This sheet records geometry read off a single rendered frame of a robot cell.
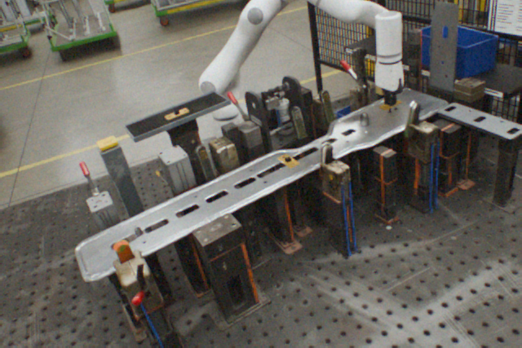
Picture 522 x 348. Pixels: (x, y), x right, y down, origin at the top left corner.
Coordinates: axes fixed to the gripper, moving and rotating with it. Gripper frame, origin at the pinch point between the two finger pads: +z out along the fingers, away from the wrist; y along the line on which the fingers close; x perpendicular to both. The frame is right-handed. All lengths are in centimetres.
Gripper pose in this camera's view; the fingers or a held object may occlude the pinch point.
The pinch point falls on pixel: (390, 99)
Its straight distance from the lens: 169.1
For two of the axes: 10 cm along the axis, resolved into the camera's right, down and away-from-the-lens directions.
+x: 8.4, -4.0, 3.7
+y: 5.1, 3.7, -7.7
